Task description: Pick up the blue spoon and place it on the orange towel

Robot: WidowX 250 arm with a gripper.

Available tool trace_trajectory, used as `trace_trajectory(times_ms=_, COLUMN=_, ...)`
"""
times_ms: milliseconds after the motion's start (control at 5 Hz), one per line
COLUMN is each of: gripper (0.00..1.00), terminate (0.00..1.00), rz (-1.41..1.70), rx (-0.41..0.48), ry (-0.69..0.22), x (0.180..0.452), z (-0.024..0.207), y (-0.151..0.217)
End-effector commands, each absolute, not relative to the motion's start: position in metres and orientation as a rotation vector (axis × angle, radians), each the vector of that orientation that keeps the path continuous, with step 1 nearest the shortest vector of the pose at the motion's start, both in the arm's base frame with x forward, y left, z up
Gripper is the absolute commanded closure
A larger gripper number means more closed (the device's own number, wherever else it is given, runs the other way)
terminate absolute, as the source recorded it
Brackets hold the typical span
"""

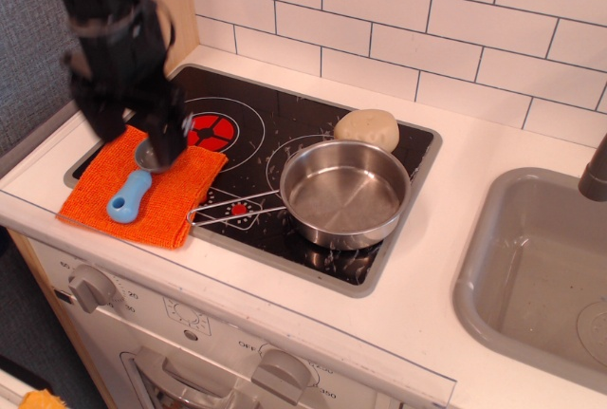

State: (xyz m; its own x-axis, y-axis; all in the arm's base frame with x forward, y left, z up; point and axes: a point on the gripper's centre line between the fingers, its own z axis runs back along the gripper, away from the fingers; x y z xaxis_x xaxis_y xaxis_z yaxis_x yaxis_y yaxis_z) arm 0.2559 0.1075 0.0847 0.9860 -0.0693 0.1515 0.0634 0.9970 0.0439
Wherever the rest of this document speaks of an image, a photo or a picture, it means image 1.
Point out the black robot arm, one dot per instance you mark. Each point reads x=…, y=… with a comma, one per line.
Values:
x=120, y=66

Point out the black toy stove top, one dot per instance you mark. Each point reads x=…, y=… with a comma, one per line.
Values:
x=259, y=129

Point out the steel pan with wire handle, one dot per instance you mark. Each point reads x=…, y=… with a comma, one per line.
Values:
x=338, y=194

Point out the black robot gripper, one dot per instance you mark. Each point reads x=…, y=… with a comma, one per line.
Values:
x=121, y=65

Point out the grey sink basin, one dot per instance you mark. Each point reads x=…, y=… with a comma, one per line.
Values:
x=533, y=283

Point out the grey right oven knob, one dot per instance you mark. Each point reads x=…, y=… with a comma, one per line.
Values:
x=282, y=375

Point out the grey left oven knob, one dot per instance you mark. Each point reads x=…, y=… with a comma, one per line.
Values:
x=91, y=288

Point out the grey faucet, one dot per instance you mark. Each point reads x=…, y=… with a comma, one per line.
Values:
x=593, y=182

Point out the blue handled grey spoon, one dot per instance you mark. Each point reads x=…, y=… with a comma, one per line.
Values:
x=123, y=207

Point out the beige toy potato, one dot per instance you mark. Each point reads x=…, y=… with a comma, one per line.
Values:
x=374, y=126

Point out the grey oven knob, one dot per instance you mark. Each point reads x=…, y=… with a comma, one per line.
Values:
x=91, y=288
x=282, y=375

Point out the orange cloth at corner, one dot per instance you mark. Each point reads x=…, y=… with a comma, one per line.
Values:
x=41, y=399

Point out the oven door with handle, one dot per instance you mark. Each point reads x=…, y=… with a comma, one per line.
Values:
x=182, y=380

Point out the orange towel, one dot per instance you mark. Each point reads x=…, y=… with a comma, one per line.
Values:
x=161, y=218

